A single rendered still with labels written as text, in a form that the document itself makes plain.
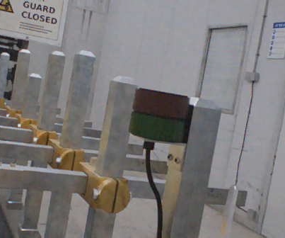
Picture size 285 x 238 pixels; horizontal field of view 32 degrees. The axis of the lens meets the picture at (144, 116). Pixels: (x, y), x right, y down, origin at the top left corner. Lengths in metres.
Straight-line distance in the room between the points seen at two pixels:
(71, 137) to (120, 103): 0.27
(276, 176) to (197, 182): 4.11
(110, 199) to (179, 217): 0.23
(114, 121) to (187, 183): 0.25
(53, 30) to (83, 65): 2.07
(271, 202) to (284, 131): 0.65
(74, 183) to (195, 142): 0.32
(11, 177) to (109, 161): 0.15
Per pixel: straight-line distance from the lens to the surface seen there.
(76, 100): 1.01
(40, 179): 0.80
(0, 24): 3.03
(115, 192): 0.77
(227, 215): 0.62
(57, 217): 1.04
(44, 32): 3.06
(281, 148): 4.63
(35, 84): 1.49
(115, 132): 0.77
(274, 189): 4.66
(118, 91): 0.76
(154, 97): 0.51
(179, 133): 0.52
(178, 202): 0.55
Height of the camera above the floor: 1.11
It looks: 3 degrees down
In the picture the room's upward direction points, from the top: 10 degrees clockwise
